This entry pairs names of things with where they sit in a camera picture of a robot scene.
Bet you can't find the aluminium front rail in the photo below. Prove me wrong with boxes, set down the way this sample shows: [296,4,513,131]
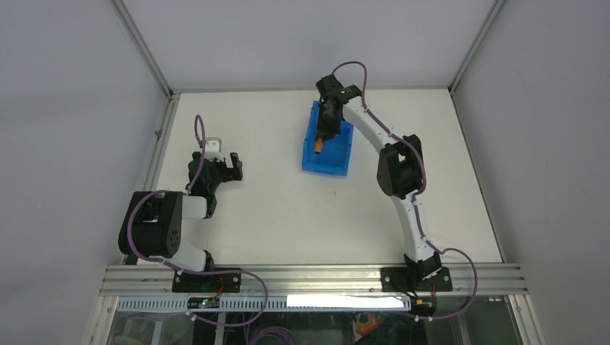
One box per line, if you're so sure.
[99,263,529,296]

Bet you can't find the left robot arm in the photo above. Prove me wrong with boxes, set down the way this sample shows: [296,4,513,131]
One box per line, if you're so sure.
[118,152,243,292]

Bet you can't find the slotted grey cable duct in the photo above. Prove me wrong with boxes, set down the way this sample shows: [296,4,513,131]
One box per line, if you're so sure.
[117,295,411,313]

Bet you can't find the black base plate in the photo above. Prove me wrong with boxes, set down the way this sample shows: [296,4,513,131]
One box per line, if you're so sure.
[380,266,453,293]
[171,269,242,294]

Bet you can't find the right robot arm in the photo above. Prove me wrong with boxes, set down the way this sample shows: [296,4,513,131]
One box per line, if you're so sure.
[302,74,442,291]

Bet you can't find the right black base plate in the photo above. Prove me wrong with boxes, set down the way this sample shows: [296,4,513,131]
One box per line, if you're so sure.
[380,266,453,293]

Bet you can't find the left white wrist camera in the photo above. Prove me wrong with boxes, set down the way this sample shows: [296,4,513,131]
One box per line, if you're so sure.
[204,137,224,162]

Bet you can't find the orange handled screwdriver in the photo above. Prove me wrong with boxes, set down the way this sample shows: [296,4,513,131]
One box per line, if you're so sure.
[314,137,324,155]

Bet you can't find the orange object below table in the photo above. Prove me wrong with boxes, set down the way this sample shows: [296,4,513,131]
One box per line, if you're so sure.
[354,312,385,336]

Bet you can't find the blue plastic bin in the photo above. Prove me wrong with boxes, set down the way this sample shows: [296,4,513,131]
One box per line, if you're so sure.
[301,101,355,177]

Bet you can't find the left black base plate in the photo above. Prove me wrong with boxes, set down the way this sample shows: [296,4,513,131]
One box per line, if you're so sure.
[171,269,242,294]

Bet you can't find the purple cable coil below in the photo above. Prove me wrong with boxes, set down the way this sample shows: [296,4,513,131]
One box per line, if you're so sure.
[247,326,299,345]

